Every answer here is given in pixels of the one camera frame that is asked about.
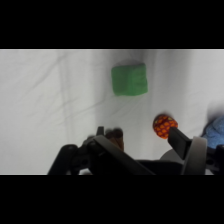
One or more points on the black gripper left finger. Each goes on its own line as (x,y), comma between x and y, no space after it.
(110,150)

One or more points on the brown wooden object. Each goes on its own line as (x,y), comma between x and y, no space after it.
(115,137)

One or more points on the orange patterned ball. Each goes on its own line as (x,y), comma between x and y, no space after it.
(164,126)

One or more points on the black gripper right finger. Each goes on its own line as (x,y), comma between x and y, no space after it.
(186,148)

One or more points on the blue cloth object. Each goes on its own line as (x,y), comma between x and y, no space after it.
(215,130)

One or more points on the green foam block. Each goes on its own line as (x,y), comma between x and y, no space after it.
(129,80)

